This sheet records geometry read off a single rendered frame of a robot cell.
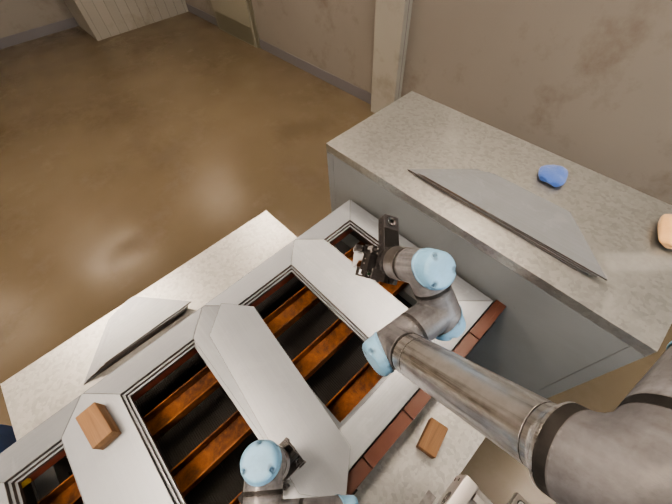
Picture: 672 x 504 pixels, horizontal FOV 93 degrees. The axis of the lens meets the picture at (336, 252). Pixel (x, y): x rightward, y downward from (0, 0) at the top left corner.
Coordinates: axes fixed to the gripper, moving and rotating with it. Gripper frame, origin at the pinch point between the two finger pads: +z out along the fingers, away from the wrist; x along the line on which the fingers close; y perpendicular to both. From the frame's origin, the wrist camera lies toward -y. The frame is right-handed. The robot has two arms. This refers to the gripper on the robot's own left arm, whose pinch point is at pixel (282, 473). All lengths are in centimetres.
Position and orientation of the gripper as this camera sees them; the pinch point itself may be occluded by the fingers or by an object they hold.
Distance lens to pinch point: 108.5
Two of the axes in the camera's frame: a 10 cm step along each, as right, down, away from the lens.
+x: -6.9, -5.7, 4.5
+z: 0.4, 5.8, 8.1
